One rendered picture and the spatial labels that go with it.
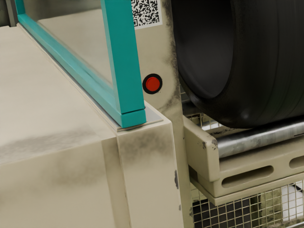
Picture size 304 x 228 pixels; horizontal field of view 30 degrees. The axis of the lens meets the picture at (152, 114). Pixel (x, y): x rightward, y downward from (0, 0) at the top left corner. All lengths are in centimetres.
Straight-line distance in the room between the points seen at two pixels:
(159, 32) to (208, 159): 28
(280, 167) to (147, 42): 41
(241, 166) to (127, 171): 85
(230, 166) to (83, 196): 86
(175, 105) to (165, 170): 82
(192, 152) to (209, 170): 8
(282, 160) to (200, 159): 20
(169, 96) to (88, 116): 78
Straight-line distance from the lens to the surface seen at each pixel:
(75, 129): 43
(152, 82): 121
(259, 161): 127
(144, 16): 118
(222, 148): 124
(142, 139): 42
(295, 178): 134
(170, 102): 124
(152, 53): 120
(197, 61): 157
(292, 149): 133
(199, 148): 121
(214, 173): 121
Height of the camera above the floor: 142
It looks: 20 degrees down
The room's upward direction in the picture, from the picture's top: 7 degrees counter-clockwise
